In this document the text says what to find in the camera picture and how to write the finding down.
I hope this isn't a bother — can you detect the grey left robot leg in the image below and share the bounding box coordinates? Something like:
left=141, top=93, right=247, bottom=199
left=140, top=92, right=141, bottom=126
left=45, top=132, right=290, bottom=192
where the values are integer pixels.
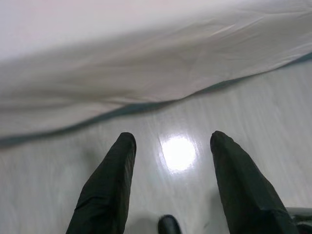
left=157, top=214, right=181, bottom=234

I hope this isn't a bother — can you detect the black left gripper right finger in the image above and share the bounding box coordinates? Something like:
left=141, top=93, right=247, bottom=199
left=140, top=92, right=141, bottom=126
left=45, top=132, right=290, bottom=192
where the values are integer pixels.
left=210, top=130, right=300, bottom=234

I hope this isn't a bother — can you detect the bed with cream sheet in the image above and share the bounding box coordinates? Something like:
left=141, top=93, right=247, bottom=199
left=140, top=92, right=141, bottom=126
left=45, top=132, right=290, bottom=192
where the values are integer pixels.
left=0, top=0, right=312, bottom=149

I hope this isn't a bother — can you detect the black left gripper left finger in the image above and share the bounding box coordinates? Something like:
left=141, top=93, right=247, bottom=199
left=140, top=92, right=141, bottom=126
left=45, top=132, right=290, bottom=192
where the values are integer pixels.
left=65, top=131, right=137, bottom=234

